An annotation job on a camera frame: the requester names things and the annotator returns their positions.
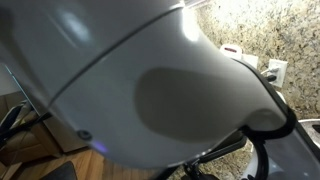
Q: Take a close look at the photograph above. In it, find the white appliance with red slot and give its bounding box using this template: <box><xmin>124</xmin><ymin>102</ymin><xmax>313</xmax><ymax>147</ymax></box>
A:
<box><xmin>219</xmin><ymin>44</ymin><xmax>244</xmax><ymax>62</ymax></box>

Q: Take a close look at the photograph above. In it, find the white wall switch plate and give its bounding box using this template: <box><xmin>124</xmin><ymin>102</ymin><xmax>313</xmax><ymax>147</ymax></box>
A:
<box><xmin>241</xmin><ymin>53</ymin><xmax>260</xmax><ymax>70</ymax></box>

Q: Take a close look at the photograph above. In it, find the white plug with cable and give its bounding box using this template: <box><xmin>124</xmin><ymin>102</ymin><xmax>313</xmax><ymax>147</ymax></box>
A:
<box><xmin>261</xmin><ymin>66</ymin><xmax>280</xmax><ymax>83</ymax></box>

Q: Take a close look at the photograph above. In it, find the white wall power outlet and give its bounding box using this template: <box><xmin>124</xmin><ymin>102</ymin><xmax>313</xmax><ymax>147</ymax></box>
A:
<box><xmin>267</xmin><ymin>58</ymin><xmax>289</xmax><ymax>89</ymax></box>

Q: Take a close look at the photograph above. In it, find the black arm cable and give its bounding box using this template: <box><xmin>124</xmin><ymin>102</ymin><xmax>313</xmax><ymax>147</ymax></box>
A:
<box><xmin>239</xmin><ymin>60</ymin><xmax>298</xmax><ymax>180</ymax></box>

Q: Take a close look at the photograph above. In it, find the black camera stand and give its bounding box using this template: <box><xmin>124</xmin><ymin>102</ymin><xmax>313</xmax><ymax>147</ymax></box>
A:
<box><xmin>0</xmin><ymin>112</ymin><xmax>52</xmax><ymax>142</ymax></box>

